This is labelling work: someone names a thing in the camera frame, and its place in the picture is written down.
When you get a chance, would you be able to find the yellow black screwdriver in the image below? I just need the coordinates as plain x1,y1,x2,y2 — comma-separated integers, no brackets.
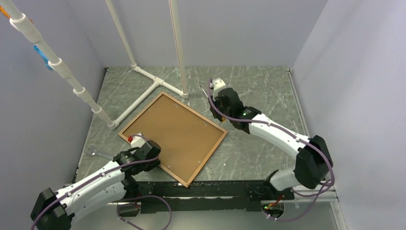
200,85,226,123

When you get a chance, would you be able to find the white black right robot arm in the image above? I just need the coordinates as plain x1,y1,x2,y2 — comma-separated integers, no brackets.
208,86,335,199

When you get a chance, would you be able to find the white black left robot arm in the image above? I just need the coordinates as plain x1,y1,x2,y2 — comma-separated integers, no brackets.
30,140,161,230

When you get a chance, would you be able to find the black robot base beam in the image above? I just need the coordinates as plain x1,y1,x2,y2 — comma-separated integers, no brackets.
125,180,294,214

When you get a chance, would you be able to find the white PVC pipe stand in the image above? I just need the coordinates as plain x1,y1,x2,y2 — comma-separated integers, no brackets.
0,0,190,130

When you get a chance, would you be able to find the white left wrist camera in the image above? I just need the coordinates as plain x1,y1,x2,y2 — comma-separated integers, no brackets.
127,133,149,148

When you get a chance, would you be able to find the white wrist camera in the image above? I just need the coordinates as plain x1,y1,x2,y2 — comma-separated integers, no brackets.
210,78,226,94
127,133,149,148

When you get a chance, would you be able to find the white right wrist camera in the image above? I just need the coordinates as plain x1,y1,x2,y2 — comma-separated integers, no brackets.
210,78,226,94

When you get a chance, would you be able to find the aluminium table edge rail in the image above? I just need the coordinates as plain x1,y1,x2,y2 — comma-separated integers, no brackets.
284,68,311,137

